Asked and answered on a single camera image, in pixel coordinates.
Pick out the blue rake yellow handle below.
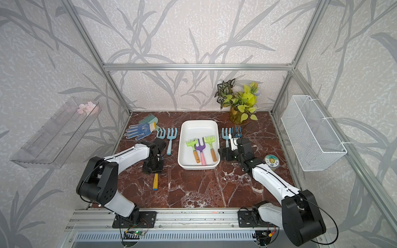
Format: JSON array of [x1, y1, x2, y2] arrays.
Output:
[[231, 126, 243, 138]]

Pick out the blue rake pink handle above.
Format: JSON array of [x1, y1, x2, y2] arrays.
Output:
[[153, 173, 159, 191]]

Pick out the teal rake light handle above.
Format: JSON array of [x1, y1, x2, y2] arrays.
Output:
[[222, 128, 233, 148]]

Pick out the teal rake white handle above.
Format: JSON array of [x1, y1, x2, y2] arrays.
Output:
[[156, 127, 166, 139]]

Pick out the light blue hand rake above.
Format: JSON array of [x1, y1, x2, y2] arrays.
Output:
[[166, 128, 178, 156]]

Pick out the green rake wooden handle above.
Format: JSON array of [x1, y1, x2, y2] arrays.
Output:
[[204, 135, 217, 162]]

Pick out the purple rake pink handle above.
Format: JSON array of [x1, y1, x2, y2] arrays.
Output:
[[194, 138, 207, 166]]

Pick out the green rake orange handle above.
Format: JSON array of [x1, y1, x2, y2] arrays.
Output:
[[186, 139, 201, 163]]

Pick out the white storage box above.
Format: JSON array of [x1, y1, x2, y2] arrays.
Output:
[[178, 120, 220, 170]]

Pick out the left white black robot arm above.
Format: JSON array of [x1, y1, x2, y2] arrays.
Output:
[[76, 138, 166, 222]]

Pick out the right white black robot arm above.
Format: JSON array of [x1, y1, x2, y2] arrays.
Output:
[[218, 138, 326, 247]]

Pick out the blue white work glove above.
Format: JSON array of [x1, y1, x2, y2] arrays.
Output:
[[124, 123, 157, 141]]

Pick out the teal green work glove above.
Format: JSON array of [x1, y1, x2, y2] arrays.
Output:
[[139, 114, 161, 130]]

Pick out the green potted plant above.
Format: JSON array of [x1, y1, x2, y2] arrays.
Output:
[[228, 82, 258, 125]]

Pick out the dark patterned leaf plant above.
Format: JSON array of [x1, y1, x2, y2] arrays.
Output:
[[215, 79, 236, 109]]

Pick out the pink artificial flowers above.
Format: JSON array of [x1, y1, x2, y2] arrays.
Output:
[[77, 101, 99, 116]]

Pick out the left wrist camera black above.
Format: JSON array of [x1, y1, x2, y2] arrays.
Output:
[[154, 137, 166, 153]]

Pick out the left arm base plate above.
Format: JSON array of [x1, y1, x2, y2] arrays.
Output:
[[112, 211, 157, 229]]

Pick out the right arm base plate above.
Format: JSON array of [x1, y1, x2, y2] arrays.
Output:
[[237, 207, 278, 228]]

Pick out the white wire mesh basket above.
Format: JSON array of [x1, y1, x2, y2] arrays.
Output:
[[281, 95, 347, 172]]

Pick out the aluminium frame crossbar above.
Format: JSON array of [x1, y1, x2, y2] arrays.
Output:
[[102, 64, 293, 71]]

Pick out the aluminium front rail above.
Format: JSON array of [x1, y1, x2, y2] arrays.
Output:
[[68, 208, 326, 231]]

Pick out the clear acrylic wall shelf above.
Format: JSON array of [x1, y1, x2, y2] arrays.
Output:
[[10, 97, 102, 169]]

